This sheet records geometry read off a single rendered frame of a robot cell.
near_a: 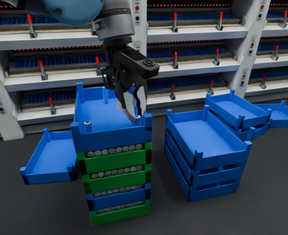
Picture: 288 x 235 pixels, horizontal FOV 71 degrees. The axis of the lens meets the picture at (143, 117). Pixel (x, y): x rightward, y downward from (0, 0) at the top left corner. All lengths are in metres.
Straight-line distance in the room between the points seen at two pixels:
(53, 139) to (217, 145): 0.82
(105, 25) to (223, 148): 0.60
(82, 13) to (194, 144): 0.64
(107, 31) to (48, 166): 0.71
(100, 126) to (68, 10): 0.38
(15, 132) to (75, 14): 1.02
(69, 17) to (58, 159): 0.81
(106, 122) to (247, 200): 0.60
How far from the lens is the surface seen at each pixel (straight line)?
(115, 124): 0.62
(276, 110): 1.63
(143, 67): 0.44
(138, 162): 0.59
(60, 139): 1.17
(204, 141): 0.84
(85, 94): 0.78
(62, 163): 1.02
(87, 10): 0.33
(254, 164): 1.08
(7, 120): 1.25
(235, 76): 1.45
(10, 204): 0.95
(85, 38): 1.04
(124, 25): 0.49
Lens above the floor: 0.66
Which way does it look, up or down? 30 degrees down
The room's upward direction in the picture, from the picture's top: straight up
